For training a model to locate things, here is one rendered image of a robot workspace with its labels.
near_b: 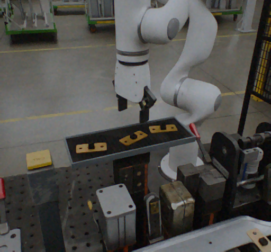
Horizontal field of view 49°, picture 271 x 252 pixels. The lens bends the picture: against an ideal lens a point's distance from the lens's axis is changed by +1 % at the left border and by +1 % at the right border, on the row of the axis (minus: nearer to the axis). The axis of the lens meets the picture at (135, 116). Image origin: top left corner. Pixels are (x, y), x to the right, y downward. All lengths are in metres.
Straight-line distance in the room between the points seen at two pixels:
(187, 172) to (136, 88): 0.29
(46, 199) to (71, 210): 0.44
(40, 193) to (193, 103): 0.58
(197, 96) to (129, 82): 0.37
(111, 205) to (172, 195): 0.17
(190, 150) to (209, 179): 0.35
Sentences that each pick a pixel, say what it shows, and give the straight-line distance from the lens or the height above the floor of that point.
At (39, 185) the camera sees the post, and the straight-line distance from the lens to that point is 0.85.
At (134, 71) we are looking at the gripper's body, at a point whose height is 1.38.
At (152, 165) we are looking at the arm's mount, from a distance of 1.34.
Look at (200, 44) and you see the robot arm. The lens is 1.07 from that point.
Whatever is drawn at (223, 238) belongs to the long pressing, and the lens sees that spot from 0.85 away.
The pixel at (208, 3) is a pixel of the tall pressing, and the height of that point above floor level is 0.45.
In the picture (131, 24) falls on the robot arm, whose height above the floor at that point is 1.50.
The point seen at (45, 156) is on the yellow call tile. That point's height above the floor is 1.16.
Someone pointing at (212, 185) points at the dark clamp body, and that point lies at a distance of 0.87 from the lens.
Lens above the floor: 1.64
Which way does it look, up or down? 29 degrees down
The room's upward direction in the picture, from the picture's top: straight up
